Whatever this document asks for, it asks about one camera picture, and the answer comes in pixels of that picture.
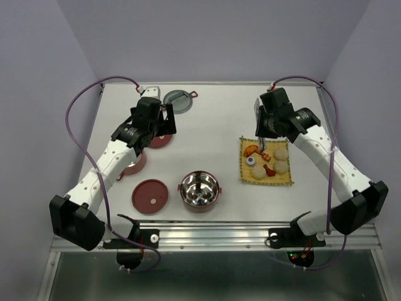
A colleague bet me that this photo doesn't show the red toy drumstick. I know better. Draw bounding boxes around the red toy drumstick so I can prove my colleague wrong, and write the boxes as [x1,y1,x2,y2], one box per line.
[263,164,276,177]

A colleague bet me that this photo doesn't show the yellow bamboo mat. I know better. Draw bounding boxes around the yellow bamboo mat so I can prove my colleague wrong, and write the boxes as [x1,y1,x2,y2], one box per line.
[239,137,294,186]

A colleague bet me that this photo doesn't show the orange toy chicken wing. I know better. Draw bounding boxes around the orange toy chicken wing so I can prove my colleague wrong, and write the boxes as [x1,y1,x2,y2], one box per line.
[244,145,261,157]

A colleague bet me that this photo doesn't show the aluminium front rail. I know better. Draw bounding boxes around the aluminium front rail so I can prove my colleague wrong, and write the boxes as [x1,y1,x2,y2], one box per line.
[50,221,382,252]

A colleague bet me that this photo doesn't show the red steel bowl with clips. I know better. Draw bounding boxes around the red steel bowl with clips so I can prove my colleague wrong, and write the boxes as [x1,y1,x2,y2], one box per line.
[117,150,147,182]

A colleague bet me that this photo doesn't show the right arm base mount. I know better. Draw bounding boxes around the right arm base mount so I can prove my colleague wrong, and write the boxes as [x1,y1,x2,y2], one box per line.
[264,227,326,270]

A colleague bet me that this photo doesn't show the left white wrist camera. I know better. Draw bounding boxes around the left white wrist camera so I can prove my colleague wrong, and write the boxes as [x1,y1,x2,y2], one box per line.
[137,86,160,100]

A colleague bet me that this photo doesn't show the red lid near back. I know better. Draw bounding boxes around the red lid near back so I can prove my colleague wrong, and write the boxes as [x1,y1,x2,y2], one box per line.
[149,134,173,149]

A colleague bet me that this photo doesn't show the toy bun back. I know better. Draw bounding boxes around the toy bun back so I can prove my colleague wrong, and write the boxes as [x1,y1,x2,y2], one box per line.
[273,147,289,161]

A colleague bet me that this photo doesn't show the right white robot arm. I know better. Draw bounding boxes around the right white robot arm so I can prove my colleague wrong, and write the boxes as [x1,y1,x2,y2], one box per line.
[255,88,388,245]

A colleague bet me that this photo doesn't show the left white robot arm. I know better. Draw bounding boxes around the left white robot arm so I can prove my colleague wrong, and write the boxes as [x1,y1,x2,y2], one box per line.
[49,96,177,251]

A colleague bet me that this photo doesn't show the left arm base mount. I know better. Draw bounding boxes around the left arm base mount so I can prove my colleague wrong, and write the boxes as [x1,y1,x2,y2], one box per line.
[103,228,161,273]

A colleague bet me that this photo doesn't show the toy bun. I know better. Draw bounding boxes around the toy bun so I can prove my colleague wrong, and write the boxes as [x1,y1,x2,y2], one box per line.
[273,161,289,175]
[273,147,289,161]
[251,165,266,180]

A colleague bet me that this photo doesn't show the red lid near front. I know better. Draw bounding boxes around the red lid near front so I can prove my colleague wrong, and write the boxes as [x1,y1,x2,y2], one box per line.
[131,179,169,215]

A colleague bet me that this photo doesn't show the red steel lunch bowl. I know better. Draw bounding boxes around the red steel lunch bowl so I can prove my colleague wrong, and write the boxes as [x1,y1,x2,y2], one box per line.
[177,171,222,213]

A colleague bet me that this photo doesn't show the small orange toy drumstick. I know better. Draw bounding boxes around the small orange toy drumstick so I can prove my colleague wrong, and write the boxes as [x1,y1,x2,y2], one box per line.
[262,153,271,162]

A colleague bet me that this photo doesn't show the toy bun front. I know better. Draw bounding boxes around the toy bun front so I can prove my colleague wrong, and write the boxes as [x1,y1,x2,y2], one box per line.
[251,165,266,180]

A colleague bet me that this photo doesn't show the grey lid with red clips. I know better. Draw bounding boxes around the grey lid with red clips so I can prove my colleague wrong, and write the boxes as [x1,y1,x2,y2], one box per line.
[163,90,199,114]

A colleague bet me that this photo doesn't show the toy sushi roll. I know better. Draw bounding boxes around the toy sushi roll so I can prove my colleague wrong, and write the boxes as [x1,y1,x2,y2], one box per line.
[246,156,256,167]

